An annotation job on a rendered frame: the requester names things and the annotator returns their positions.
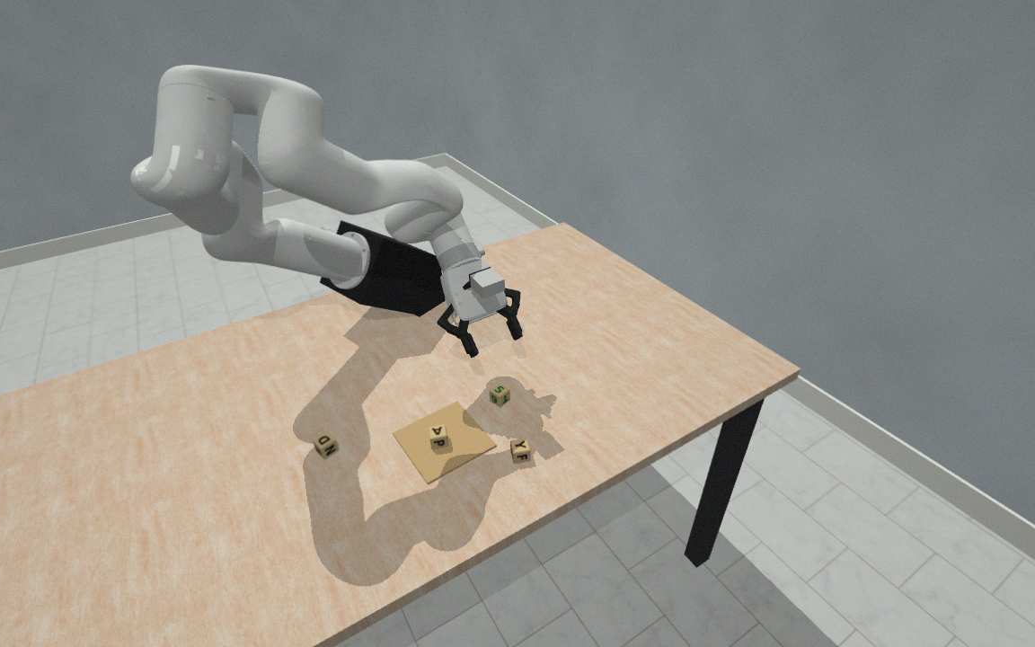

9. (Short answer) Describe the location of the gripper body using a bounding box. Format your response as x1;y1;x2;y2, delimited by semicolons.
440;257;508;326

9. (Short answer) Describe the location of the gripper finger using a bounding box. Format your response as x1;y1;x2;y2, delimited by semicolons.
496;288;523;341
437;303;479;358

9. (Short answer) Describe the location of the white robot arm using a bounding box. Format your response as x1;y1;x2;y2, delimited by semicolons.
130;65;485;289

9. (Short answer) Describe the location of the tan letter block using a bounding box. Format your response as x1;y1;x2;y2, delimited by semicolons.
489;383;510;407
313;432;339;459
510;438;530;464
428;424;448;449

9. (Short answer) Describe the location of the tan square mat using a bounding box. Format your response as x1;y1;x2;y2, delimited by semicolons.
393;401;497;484

